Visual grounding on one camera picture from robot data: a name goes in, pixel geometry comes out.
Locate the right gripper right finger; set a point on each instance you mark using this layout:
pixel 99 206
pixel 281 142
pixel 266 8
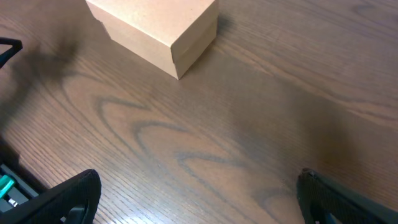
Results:
pixel 322 200

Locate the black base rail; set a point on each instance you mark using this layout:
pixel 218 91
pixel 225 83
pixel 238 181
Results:
pixel 14 190

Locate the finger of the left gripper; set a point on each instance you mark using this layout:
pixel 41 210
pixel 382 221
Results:
pixel 16 46

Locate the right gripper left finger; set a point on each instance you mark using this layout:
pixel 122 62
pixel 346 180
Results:
pixel 75 199

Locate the cardboard box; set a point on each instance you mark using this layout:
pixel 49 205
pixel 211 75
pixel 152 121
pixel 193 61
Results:
pixel 170 34

